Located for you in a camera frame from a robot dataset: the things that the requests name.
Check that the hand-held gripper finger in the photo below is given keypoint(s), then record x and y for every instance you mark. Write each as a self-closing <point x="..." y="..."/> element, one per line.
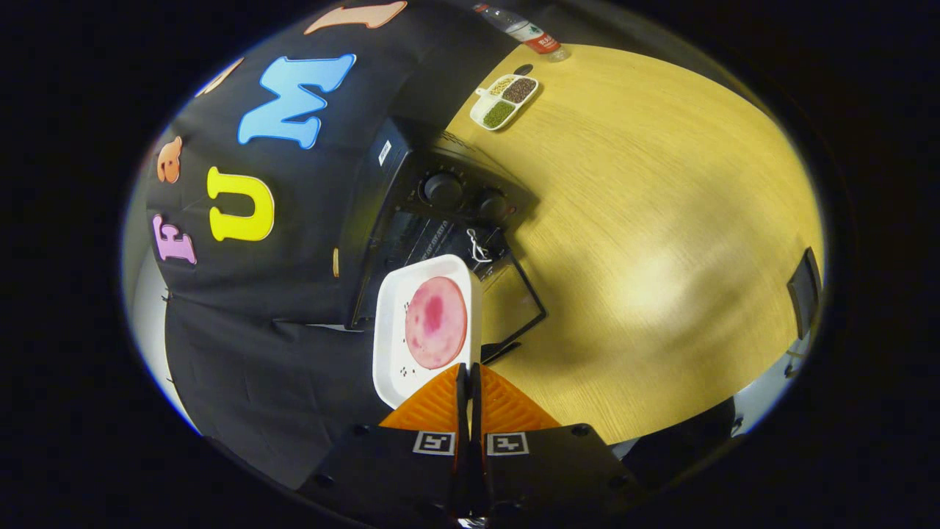
<point x="463" y="411"/>
<point x="476" y="411"/>

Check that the pink ham slice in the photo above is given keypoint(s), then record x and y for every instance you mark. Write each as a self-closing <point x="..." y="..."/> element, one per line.
<point x="437" y="323"/>

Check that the white square food plate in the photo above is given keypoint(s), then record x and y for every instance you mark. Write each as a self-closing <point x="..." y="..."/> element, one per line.
<point x="389" y="353"/>

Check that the black toaster oven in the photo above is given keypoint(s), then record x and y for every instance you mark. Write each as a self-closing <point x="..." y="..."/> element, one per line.
<point x="411" y="184"/>

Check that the black backdrop cloth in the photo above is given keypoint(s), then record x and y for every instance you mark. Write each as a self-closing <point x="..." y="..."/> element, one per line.
<point x="257" y="353"/>

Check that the white divided bean dish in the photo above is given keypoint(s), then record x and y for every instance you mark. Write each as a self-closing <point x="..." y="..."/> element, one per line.
<point x="499" y="114"/>

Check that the small black round object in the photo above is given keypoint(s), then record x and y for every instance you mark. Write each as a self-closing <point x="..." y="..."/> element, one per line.
<point x="523" y="70"/>

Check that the red label water bottle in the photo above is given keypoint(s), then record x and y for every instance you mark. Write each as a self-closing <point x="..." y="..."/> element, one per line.
<point x="525" y="31"/>

